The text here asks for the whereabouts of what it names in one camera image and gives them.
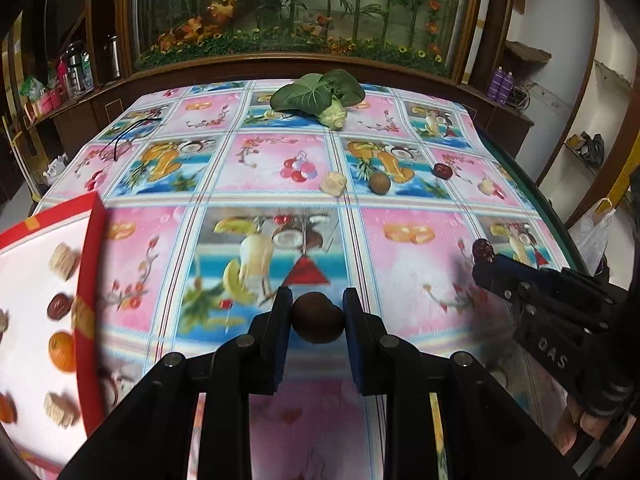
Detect brown round fruit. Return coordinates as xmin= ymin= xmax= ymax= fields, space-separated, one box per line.
xmin=291 ymin=292 xmax=345 ymax=344

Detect beige cake piece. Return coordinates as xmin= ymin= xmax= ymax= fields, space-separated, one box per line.
xmin=319 ymin=171 xmax=347 ymax=198

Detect person's right hand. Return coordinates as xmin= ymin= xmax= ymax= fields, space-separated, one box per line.
xmin=553 ymin=396 xmax=637 ymax=467

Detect white plastic bag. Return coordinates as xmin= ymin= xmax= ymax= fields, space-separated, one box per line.
xmin=568 ymin=197 xmax=615 ymax=273

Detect colourful fruit print tablecloth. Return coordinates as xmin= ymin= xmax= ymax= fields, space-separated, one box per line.
xmin=29 ymin=78 xmax=586 ymax=480

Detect brown kiwi-like fruit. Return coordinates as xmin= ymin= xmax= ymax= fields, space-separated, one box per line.
xmin=368 ymin=171 xmax=390 ymax=195

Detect orange upper left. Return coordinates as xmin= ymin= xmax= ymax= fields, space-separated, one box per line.
xmin=48 ymin=330 xmax=76 ymax=373

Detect orange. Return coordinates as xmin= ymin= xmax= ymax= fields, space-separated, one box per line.
xmin=0 ymin=393 xmax=17 ymax=425
xmin=48 ymin=330 xmax=76 ymax=373

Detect dark red plum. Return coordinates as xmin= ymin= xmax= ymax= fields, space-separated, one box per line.
xmin=432 ymin=162 xmax=454 ymax=180

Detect red rimmed white tray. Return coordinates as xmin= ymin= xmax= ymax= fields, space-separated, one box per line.
xmin=1 ymin=193 xmax=106 ymax=471

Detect orange lower left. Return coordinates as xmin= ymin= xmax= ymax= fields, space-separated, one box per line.
xmin=0 ymin=393 xmax=17 ymax=425

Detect purple bottles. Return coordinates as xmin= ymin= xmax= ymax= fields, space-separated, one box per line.
xmin=487 ymin=66 xmax=514 ymax=105

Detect black glasses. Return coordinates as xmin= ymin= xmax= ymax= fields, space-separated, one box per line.
xmin=99 ymin=117 xmax=162 ymax=162

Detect green leafy vegetable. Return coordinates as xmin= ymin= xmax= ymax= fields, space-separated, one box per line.
xmin=270 ymin=70 xmax=366 ymax=131

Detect steel thermos on counter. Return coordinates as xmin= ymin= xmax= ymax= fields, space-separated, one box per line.
xmin=105 ymin=35 xmax=122 ymax=79

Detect pink containers on counter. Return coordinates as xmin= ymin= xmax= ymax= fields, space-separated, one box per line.
xmin=29 ymin=88 xmax=62 ymax=117

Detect large flower aquarium display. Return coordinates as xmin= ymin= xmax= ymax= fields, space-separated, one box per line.
xmin=131 ymin=0 xmax=468 ymax=77

